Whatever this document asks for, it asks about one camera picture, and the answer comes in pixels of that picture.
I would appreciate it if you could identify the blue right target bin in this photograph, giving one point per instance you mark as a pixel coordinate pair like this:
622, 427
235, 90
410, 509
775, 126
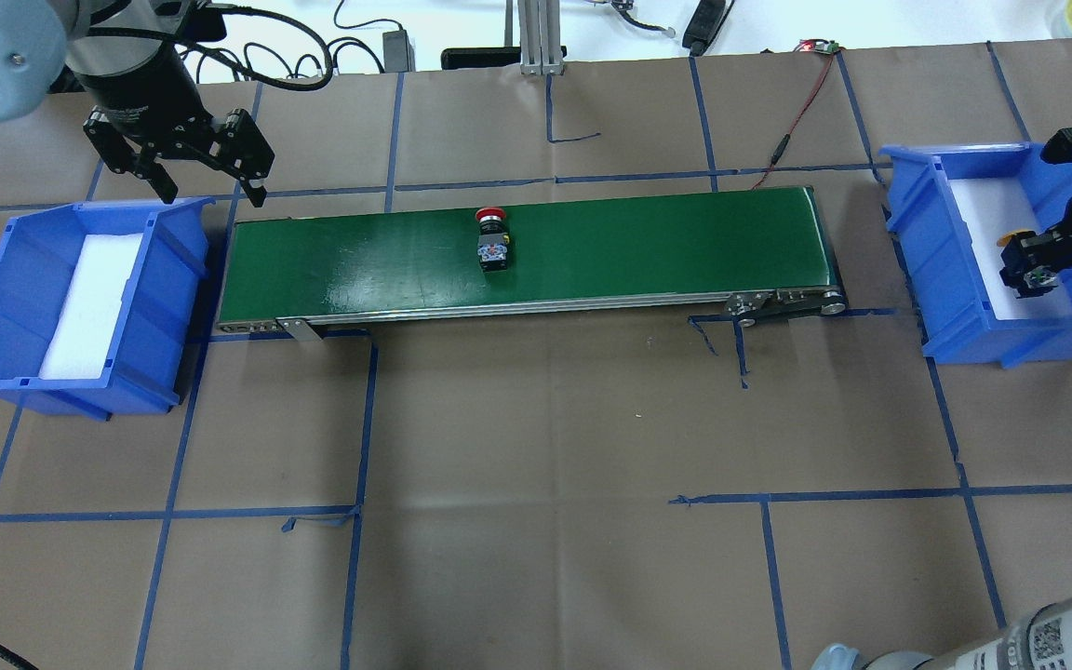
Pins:
950, 205

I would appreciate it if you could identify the red push button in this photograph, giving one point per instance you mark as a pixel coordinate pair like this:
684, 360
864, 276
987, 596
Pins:
494, 247

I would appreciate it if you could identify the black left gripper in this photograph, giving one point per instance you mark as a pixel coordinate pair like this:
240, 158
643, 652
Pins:
138, 90

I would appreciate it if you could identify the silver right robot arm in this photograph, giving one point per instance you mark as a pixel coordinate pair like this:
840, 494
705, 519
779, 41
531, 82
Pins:
1040, 640

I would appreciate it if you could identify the white foam pad left bin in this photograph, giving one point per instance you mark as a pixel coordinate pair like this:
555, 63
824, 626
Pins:
85, 331

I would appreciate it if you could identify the aluminium frame post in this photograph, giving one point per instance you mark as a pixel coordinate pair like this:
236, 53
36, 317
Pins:
539, 40

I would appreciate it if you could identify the yellow push button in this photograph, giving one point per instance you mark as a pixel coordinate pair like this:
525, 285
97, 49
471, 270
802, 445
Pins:
1023, 269

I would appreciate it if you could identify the green conveyor belt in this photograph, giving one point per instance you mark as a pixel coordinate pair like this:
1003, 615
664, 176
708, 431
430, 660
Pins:
763, 253

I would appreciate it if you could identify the blue left source bin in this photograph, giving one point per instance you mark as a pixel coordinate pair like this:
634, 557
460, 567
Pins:
38, 254

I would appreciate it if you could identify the black power adapter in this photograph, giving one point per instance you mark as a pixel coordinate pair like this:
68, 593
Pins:
397, 52

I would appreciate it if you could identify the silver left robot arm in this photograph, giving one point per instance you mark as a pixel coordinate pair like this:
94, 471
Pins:
126, 56

